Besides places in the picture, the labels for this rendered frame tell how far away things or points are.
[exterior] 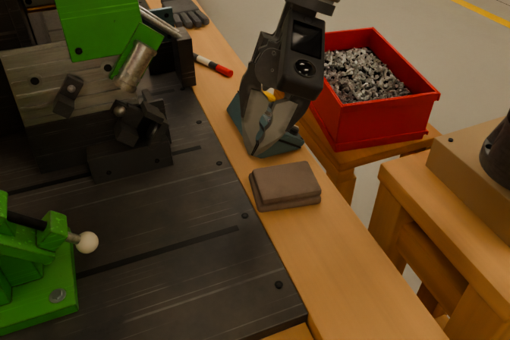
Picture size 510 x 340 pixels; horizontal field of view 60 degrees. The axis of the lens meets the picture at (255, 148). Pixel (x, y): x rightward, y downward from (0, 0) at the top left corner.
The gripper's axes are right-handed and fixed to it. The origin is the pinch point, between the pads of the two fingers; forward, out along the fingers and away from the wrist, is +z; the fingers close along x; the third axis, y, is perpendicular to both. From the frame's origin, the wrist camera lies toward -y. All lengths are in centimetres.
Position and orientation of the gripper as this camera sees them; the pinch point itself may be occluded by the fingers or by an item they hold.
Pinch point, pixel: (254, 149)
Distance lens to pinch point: 57.9
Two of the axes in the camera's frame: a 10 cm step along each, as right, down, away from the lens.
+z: -3.2, 8.8, 3.6
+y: -0.5, -3.9, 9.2
